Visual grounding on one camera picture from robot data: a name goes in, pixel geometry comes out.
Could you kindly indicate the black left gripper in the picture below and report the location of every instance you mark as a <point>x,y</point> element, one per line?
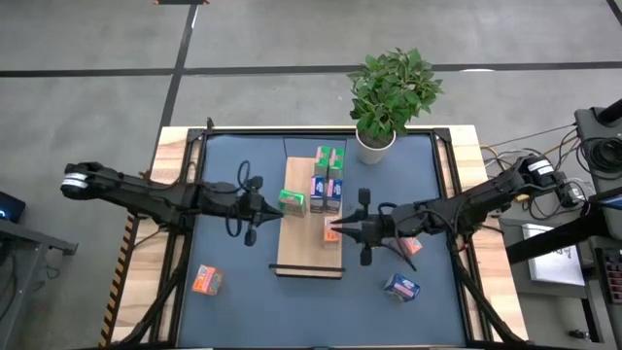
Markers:
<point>250,209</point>

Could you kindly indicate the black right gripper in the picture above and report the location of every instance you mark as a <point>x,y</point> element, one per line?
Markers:
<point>376,228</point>

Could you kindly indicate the orange Frosted Mini-Wheats cereal box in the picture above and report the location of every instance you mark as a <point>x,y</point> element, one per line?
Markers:
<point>206,281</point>
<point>332,237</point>
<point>412,246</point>

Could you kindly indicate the green Apple Jacks cereal box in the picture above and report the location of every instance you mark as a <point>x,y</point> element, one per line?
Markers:
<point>291,201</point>
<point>322,160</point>
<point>337,163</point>

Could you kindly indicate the blue Frosted Flakes cereal box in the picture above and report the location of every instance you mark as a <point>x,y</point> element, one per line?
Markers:
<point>334,192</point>
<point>317,192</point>
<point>401,288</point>

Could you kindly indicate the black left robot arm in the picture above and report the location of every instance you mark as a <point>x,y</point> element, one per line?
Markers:
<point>146,194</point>

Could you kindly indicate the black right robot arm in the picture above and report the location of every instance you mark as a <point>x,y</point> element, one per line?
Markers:
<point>476,204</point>

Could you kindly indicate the black metal wood-top shelf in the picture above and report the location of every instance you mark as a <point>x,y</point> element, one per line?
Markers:
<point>303,243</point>

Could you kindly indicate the white plant pot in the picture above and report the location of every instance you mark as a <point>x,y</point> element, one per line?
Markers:
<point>374,153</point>

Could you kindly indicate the blue table mat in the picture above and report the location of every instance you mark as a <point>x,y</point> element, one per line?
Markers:
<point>243,311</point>

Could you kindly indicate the green leafy potted tree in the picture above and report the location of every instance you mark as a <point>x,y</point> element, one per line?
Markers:
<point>393,92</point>

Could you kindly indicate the yellow black hazard tape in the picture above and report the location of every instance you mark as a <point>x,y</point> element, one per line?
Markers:
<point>119,277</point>

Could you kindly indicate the white paper sheet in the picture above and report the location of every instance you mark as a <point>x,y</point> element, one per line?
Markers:
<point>554,267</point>

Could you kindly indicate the black diagonal beam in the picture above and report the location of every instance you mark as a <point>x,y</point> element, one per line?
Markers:
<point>559,235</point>

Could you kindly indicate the gray metal stand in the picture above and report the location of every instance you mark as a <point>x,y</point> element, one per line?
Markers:
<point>29,238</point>

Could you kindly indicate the small black floor object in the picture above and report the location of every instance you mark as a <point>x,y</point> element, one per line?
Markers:
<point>579,334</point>

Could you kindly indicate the gray equipment stand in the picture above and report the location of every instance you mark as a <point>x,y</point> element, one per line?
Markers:
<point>590,126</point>

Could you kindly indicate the dark device blue light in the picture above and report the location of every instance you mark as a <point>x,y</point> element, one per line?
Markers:
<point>10,206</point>

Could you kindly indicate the dark keypad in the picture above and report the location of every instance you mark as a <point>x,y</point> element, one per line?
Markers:
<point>613,274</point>

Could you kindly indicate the black table frame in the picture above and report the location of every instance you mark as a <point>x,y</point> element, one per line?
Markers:
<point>252,131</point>

